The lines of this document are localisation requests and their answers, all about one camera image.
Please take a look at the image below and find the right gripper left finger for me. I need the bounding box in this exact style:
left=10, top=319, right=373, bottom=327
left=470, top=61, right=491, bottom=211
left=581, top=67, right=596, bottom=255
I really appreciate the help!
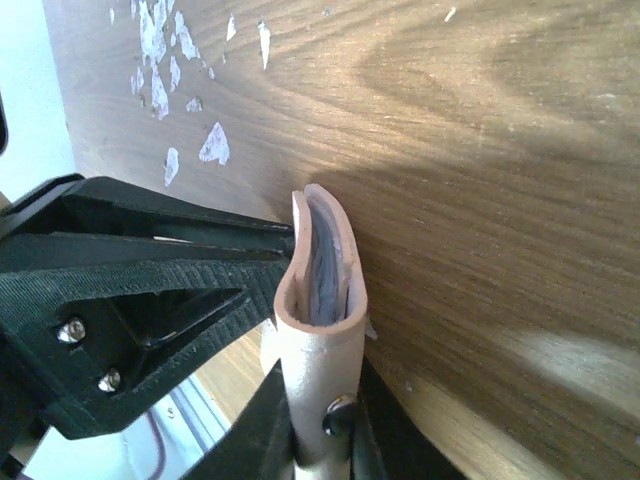
left=1, top=174, right=294, bottom=440

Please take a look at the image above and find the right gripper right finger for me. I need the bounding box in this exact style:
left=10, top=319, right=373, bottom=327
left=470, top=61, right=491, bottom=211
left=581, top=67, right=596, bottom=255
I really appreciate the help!
left=185, top=361, right=464, bottom=479

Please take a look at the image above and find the beige leather card holder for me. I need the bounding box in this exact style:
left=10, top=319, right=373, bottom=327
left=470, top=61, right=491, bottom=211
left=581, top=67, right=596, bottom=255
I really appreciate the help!
left=259, top=182, right=369, bottom=471

